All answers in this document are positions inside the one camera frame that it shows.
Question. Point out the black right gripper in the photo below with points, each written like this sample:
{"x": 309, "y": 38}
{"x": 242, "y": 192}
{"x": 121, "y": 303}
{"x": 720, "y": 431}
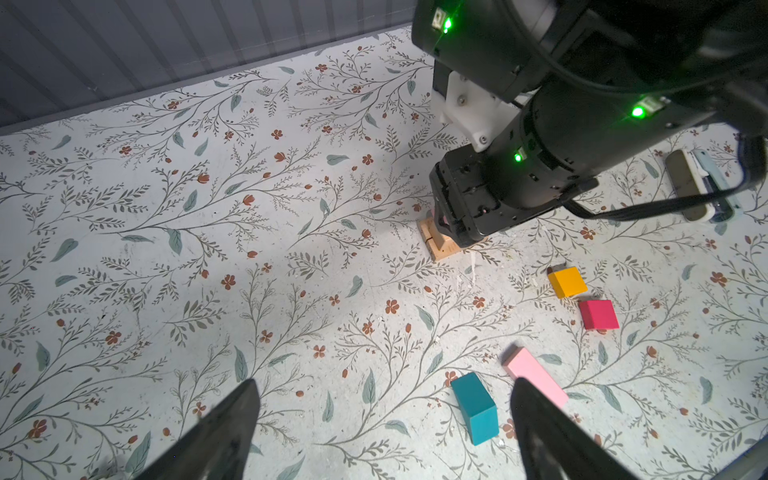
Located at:
{"x": 465, "y": 208}

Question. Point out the teal wood block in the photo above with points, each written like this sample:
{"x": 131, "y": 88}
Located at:
{"x": 477, "y": 407}

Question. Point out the magenta cube block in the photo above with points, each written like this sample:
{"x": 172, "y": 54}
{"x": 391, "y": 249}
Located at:
{"x": 598, "y": 315}

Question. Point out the yellow cube block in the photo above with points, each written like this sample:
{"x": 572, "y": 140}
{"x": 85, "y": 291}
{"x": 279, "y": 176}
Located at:
{"x": 567, "y": 283}

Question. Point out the arched natural wood block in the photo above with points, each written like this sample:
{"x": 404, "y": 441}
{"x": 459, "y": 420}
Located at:
{"x": 439, "y": 246}

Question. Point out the white stapler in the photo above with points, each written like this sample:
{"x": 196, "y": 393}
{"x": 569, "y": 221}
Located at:
{"x": 694, "y": 172}

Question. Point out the light pink wood block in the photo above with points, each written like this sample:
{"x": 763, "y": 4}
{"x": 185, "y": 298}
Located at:
{"x": 520, "y": 363}

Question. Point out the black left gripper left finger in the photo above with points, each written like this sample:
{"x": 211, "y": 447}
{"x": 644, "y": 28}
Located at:
{"x": 218, "y": 446}

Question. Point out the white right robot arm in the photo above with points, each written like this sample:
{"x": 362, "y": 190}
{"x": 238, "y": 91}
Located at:
{"x": 550, "y": 94}

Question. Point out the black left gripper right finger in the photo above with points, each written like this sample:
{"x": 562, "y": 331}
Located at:
{"x": 551, "y": 445}

